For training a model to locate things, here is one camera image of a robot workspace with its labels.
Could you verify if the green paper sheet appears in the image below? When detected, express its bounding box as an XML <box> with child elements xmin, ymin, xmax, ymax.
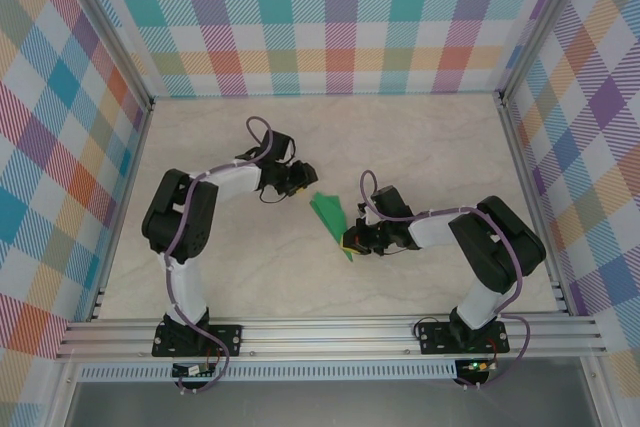
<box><xmin>308</xmin><ymin>190</ymin><xmax>359</xmax><ymax>264</ymax></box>

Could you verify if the grey metal base panel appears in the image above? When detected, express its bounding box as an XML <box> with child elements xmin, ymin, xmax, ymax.
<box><xmin>64</xmin><ymin>379</ymin><xmax>601</xmax><ymax>427</ymax></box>

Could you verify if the small black circuit board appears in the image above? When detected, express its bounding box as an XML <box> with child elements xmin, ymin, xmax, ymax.
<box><xmin>172</xmin><ymin>364</ymin><xmax>216</xmax><ymax>378</ymax></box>

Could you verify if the thin dark right gripper wire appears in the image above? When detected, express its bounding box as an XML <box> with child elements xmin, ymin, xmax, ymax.
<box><xmin>379</xmin><ymin>244</ymin><xmax>419</xmax><ymax>258</ymax></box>

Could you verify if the thin dark gripper wire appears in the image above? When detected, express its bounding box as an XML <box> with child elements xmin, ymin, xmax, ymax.
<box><xmin>379</xmin><ymin>244</ymin><xmax>419</xmax><ymax>258</ymax></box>
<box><xmin>257</xmin><ymin>181</ymin><xmax>289</xmax><ymax>204</ymax></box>

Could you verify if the thin dark left gripper wire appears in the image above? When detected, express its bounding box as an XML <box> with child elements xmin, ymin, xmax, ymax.
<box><xmin>257</xmin><ymin>181</ymin><xmax>289</xmax><ymax>204</ymax></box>

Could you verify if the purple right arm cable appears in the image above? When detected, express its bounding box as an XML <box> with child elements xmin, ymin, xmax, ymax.
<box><xmin>359</xmin><ymin>170</ymin><xmax>530</xmax><ymax>391</ymax></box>

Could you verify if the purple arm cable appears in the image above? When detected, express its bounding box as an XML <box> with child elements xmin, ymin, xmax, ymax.
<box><xmin>359</xmin><ymin>170</ymin><xmax>530</xmax><ymax>391</ymax></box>
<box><xmin>164</xmin><ymin>116</ymin><xmax>274</xmax><ymax>395</ymax></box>

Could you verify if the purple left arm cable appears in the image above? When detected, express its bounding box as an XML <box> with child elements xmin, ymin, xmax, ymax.
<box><xmin>164</xmin><ymin>116</ymin><xmax>274</xmax><ymax>395</ymax></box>

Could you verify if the aluminium mounting rail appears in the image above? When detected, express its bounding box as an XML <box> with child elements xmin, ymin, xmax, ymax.
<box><xmin>54</xmin><ymin>314</ymin><xmax>609</xmax><ymax>361</ymax></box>

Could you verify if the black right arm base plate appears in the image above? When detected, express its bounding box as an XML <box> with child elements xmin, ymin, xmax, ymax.
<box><xmin>416</xmin><ymin>321</ymin><xmax>510</xmax><ymax>356</ymax></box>

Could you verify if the perforated metal cable tray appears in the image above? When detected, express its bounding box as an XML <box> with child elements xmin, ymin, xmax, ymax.
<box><xmin>78</xmin><ymin>359</ymin><xmax>459</xmax><ymax>382</ymax></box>

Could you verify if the aluminium side rail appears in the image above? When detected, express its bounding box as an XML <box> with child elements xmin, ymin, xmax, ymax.
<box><xmin>87</xmin><ymin>101</ymin><xmax>154</xmax><ymax>321</ymax></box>
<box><xmin>497</xmin><ymin>96</ymin><xmax>571</xmax><ymax>316</ymax></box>

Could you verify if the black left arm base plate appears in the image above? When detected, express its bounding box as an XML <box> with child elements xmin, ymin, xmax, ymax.
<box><xmin>152</xmin><ymin>324</ymin><xmax>245</xmax><ymax>358</ymax></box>

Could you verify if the aluminium frame post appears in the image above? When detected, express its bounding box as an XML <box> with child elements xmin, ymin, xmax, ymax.
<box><xmin>62</xmin><ymin>0</ymin><xmax>154</xmax><ymax>111</ymax></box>
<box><xmin>497</xmin><ymin>0</ymin><xmax>599</xmax><ymax>106</ymax></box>

